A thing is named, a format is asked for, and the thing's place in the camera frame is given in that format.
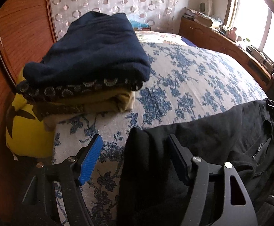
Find window with wooden frame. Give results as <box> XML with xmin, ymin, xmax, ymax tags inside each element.
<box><xmin>224</xmin><ymin>0</ymin><xmax>274</xmax><ymax>65</ymax></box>

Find wooden sideboard cabinet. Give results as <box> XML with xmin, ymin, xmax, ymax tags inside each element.
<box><xmin>179</xmin><ymin>17</ymin><xmax>274</xmax><ymax>92</ymax></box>

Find folded navy blue garment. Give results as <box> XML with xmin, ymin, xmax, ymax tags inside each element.
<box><xmin>23</xmin><ymin>12</ymin><xmax>151</xmax><ymax>86</ymax></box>

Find wooden wardrobe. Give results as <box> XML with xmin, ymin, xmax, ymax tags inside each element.
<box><xmin>0</xmin><ymin>0</ymin><xmax>55</xmax><ymax>222</ymax></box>

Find pink bottle on sideboard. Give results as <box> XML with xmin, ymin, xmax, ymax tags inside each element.
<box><xmin>227</xmin><ymin>27</ymin><xmax>238</xmax><ymax>42</ymax></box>

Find black t-shirt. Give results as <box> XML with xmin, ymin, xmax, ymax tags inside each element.
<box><xmin>116</xmin><ymin>99</ymin><xmax>274</xmax><ymax>225</ymax></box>

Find folded circle trimmed dark garment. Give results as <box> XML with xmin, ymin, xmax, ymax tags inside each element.
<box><xmin>17</xmin><ymin>78</ymin><xmax>143</xmax><ymax>102</ymax></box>

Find cardboard box on sideboard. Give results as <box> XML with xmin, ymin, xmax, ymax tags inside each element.
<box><xmin>194</xmin><ymin>14</ymin><xmax>214</xmax><ymax>27</ymax></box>

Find circle patterned curtain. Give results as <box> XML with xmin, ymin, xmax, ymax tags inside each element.
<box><xmin>50</xmin><ymin>0</ymin><xmax>178</xmax><ymax>39</ymax></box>

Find dark blue blanket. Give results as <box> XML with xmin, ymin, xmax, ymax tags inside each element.
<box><xmin>181</xmin><ymin>37</ymin><xmax>197</xmax><ymax>47</ymax></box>

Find yellow plush pillow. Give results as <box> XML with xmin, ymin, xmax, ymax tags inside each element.
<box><xmin>5</xmin><ymin>68</ymin><xmax>56</xmax><ymax>159</ymax></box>

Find tissue box with blue bag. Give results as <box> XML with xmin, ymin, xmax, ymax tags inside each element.
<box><xmin>130</xmin><ymin>20</ymin><xmax>151</xmax><ymax>31</ymax></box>

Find blue floral bed sheet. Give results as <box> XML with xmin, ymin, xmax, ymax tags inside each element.
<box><xmin>53</xmin><ymin>42</ymin><xmax>266</xmax><ymax>225</ymax></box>

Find pink floral quilt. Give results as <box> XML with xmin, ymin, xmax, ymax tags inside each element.
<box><xmin>135</xmin><ymin>31</ymin><xmax>187</xmax><ymax>45</ymax></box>

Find folded tan garment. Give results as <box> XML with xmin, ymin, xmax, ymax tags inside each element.
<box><xmin>33</xmin><ymin>88</ymin><xmax>135</xmax><ymax>131</ymax></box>

